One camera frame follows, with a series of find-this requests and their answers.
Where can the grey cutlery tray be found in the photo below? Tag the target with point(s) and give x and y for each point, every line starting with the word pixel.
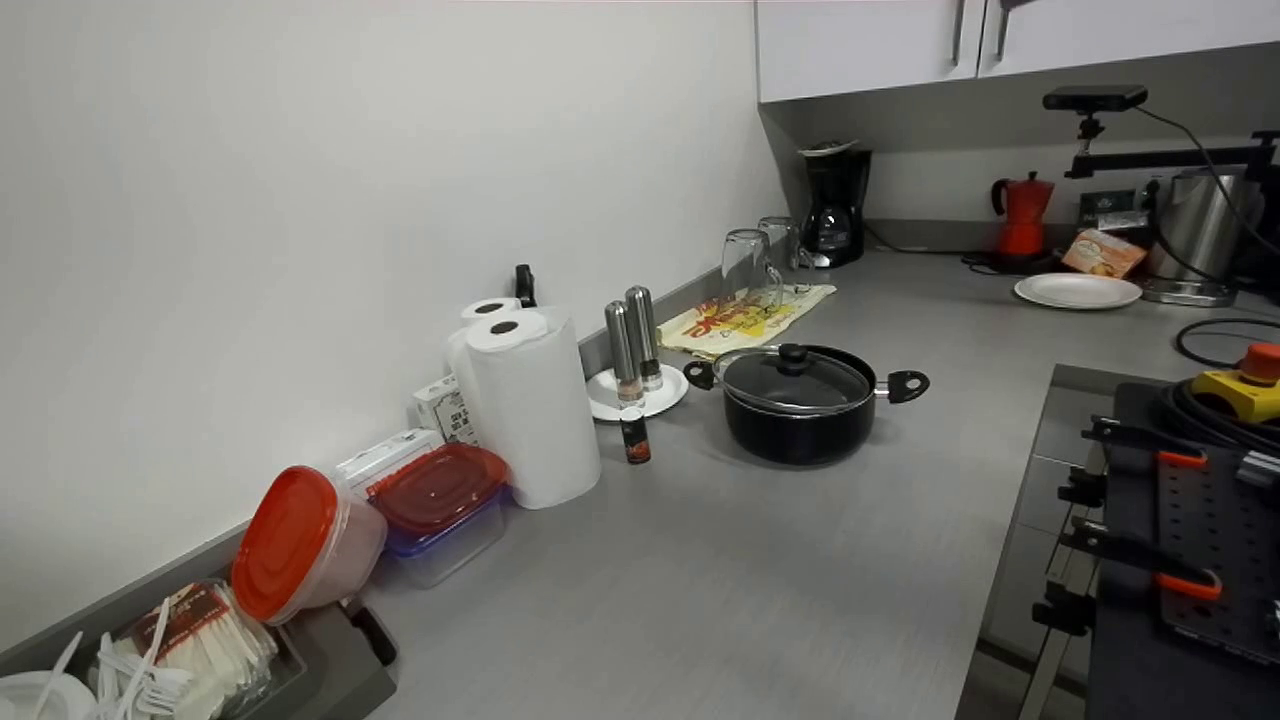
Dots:
pixel 327 674

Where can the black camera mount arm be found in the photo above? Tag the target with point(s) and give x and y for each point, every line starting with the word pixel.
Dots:
pixel 1163 162

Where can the steel electric kettle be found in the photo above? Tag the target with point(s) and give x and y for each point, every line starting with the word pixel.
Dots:
pixel 1203 227

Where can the black orange bar clamp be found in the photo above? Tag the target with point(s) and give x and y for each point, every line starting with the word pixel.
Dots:
pixel 1132 437
pixel 1132 550

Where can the yellow red printed dish towel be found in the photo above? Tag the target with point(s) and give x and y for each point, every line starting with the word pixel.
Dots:
pixel 746 316

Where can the white wall cabinet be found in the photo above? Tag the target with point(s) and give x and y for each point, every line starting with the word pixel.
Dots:
pixel 855 44

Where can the packet of plastic cutlery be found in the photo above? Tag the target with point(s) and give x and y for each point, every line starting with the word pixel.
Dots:
pixel 201 654

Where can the steel spice grinder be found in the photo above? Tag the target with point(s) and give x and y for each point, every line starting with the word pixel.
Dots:
pixel 646 327
pixel 621 348

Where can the upturned drinking glass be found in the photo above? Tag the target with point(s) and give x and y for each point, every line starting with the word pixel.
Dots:
pixel 780 241
pixel 746 255

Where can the orange snack packet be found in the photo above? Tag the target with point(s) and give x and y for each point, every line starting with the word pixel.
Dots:
pixel 1107 255

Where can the black coffee maker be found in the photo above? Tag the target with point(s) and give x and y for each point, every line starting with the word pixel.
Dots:
pixel 833 200

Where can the white wall outlet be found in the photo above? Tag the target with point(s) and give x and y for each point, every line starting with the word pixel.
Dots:
pixel 440 404

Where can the black cooking pot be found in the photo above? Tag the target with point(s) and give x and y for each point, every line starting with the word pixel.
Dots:
pixel 802 442

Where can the flat container with red lid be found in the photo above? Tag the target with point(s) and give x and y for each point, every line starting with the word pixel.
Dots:
pixel 440 495

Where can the red moka pot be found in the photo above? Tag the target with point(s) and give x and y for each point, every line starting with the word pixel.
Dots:
pixel 1020 214

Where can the black stereo camera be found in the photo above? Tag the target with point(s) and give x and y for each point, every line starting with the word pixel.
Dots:
pixel 1094 97

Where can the white flat box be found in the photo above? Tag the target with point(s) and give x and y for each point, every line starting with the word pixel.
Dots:
pixel 380 458

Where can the yellow emergency stop box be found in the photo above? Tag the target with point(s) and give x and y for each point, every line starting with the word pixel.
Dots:
pixel 1246 385

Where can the small spice bottle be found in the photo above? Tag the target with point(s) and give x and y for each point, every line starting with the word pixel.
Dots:
pixel 636 442

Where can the glass pot lid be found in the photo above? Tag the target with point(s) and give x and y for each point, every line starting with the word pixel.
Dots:
pixel 802 382

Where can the spray bottle with black trigger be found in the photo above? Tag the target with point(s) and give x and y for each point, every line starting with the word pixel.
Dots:
pixel 527 287

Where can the white dinner plate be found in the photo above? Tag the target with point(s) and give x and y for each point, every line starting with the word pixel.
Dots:
pixel 1079 291

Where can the clear plastic bowl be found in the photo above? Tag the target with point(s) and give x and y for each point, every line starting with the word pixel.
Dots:
pixel 32 697

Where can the white paper towel roll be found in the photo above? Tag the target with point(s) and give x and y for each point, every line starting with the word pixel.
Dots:
pixel 533 414
pixel 480 311

